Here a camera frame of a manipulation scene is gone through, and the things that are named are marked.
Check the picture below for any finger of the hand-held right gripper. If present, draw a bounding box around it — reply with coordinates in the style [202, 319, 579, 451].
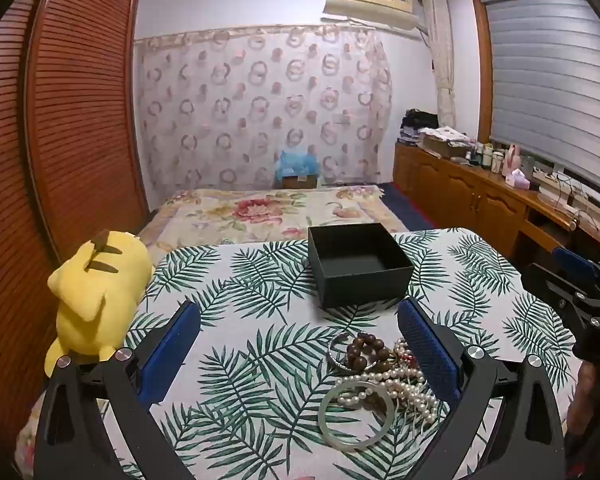
[522, 262, 600, 333]
[553, 246, 600, 296]

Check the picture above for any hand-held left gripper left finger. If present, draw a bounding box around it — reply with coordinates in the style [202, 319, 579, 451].
[35, 300, 203, 480]

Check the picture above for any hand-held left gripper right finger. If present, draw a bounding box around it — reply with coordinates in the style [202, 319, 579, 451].
[396, 296, 568, 480]

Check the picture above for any red bead bracelet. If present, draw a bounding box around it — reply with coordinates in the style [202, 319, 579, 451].
[392, 340, 421, 371]

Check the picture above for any wooden bead bracelet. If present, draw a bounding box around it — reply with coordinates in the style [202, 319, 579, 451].
[346, 332, 392, 372]

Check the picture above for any white pearl necklace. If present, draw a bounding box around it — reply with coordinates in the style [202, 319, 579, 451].
[336, 355, 441, 423]

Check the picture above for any black box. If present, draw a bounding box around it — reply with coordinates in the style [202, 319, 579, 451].
[307, 222, 415, 311]

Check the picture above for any silver bangle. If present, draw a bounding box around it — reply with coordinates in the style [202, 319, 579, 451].
[328, 331, 368, 374]

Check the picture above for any pale jade bangle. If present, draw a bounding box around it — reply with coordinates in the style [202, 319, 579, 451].
[317, 379, 396, 448]

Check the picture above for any person's right hand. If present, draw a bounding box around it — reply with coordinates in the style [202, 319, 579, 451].
[567, 360, 600, 441]

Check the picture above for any white power strip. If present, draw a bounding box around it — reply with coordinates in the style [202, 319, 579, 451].
[530, 170, 600, 211]

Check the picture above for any pink tissue box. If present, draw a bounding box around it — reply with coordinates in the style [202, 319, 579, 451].
[501, 169, 531, 190]

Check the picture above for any leaf print tablecloth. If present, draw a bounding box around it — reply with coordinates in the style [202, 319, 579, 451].
[100, 227, 586, 480]

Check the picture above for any yellow plush toy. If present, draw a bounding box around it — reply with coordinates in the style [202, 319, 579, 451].
[45, 229, 156, 376]

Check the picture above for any long wooden cabinet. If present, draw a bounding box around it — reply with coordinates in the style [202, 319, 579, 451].
[392, 141, 600, 271]

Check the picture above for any group of cosmetic bottles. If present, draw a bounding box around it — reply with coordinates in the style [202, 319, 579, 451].
[472, 142, 506, 173]

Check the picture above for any dark blue rug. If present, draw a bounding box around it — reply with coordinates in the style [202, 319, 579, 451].
[380, 182, 436, 233]

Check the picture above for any floral bedspread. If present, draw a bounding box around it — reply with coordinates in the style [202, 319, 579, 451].
[135, 185, 411, 266]

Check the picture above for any grey window blind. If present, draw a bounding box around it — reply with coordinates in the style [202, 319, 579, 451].
[480, 0, 600, 176]

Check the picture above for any white cloth pile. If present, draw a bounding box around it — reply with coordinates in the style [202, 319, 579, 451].
[420, 126, 473, 158]

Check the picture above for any stack of dark clothes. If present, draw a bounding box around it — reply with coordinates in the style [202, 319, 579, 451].
[397, 108, 441, 148]

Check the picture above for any small cardboard box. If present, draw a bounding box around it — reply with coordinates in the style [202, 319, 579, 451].
[282, 175, 318, 191]

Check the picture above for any blue plush toy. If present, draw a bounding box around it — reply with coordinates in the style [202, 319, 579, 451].
[275, 149, 323, 181]

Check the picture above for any tied cream curtain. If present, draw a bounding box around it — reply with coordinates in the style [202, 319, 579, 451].
[421, 0, 456, 131]

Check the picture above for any wooden louvred wardrobe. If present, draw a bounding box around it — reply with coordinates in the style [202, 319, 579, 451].
[0, 0, 151, 461]

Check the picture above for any cream air conditioner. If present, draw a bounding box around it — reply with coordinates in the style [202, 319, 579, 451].
[322, 0, 415, 31]

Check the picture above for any wooden window frame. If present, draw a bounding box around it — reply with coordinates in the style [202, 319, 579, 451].
[470, 0, 496, 148]

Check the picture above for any ring patterned curtain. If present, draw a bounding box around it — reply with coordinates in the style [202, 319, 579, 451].
[135, 25, 393, 201]

